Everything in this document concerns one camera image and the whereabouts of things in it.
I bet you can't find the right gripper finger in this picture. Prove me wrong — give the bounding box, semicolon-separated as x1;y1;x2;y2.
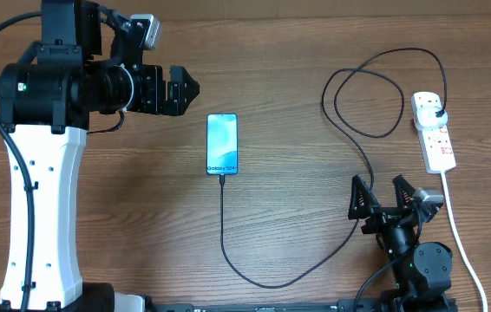
348;175;381;220
392;174;416;208

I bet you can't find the Samsung Galaxy smartphone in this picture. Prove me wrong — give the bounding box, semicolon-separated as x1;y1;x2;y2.
206;114;239;175

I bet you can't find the black USB charging cable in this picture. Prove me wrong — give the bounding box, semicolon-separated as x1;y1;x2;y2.
218;47;448;289

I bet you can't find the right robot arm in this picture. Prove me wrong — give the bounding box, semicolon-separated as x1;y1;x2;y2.
339;175;457;311

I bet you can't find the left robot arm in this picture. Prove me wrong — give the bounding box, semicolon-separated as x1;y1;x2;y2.
0;1;200;312

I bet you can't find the white charger plug adapter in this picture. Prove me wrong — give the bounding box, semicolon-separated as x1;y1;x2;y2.
414;107;448;131

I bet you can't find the white power strip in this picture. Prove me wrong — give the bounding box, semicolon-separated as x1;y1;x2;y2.
410;92;456;174

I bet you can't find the white power strip cord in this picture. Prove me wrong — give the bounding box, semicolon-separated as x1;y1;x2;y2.
439;171;489;312

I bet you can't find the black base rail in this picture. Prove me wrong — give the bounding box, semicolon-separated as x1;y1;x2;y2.
145;299;459;312

